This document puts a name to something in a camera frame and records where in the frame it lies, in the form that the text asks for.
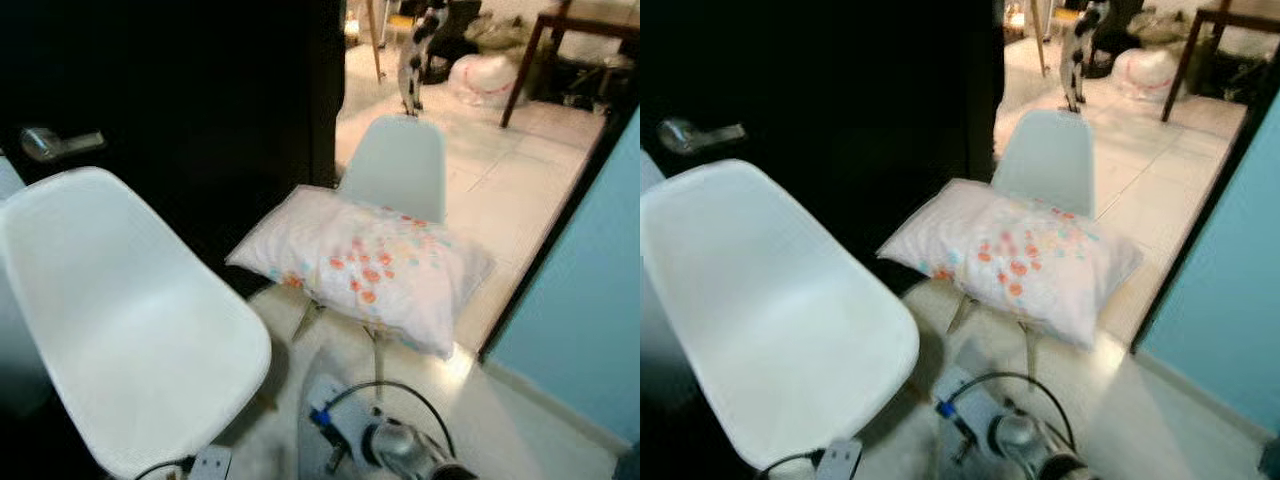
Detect white plastic shell chair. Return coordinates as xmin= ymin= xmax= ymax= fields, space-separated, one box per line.
xmin=945 ymin=108 xmax=1096 ymax=381
xmin=640 ymin=158 xmax=921 ymax=471
xmin=292 ymin=113 xmax=448 ymax=401
xmin=0 ymin=165 xmax=273 ymax=480

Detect white floral print pillow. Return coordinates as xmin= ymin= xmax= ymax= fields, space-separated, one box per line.
xmin=226 ymin=183 xmax=496 ymax=361
xmin=877 ymin=178 xmax=1144 ymax=351

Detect white plastic bag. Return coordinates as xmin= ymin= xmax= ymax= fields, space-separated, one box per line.
xmin=447 ymin=55 xmax=521 ymax=109
xmin=1112 ymin=47 xmax=1181 ymax=101

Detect brown wooden table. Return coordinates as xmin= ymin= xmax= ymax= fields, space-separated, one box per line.
xmin=500 ymin=0 xmax=641 ymax=129
xmin=1160 ymin=0 xmax=1280 ymax=123

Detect black door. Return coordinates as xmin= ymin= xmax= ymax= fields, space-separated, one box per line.
xmin=640 ymin=0 xmax=1004 ymax=293
xmin=0 ymin=0 xmax=348 ymax=301

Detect black and white spotted animal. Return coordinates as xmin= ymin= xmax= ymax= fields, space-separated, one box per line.
xmin=1060 ymin=0 xmax=1111 ymax=113
xmin=396 ymin=0 xmax=451 ymax=116

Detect thin wooden pole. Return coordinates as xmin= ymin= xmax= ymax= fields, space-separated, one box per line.
xmin=363 ymin=0 xmax=387 ymax=83
xmin=1028 ymin=0 xmax=1049 ymax=77

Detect silver lever door handle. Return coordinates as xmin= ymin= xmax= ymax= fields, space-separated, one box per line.
xmin=20 ymin=126 xmax=106 ymax=164
xmin=660 ymin=117 xmax=746 ymax=156

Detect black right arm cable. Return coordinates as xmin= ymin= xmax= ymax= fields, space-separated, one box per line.
xmin=942 ymin=371 xmax=1079 ymax=456
xmin=322 ymin=379 xmax=459 ymax=463

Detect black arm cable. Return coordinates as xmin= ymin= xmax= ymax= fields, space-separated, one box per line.
xmin=135 ymin=457 xmax=193 ymax=480
xmin=322 ymin=379 xmax=459 ymax=463
xmin=755 ymin=450 xmax=821 ymax=477
xmin=942 ymin=371 xmax=1079 ymax=456

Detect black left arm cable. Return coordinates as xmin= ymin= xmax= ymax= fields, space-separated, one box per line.
xmin=755 ymin=450 xmax=821 ymax=477
xmin=135 ymin=457 xmax=193 ymax=480

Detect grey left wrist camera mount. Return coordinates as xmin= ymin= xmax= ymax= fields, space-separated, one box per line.
xmin=815 ymin=438 xmax=863 ymax=480
xmin=188 ymin=445 xmax=233 ymax=480

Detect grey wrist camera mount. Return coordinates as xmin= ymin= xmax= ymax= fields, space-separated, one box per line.
xmin=815 ymin=438 xmax=863 ymax=480
xmin=188 ymin=445 xmax=233 ymax=480
xmin=305 ymin=375 xmax=386 ymax=471
xmin=930 ymin=365 xmax=1011 ymax=456

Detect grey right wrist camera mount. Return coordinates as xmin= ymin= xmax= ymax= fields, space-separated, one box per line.
xmin=930 ymin=365 xmax=1011 ymax=456
xmin=305 ymin=375 xmax=386 ymax=471

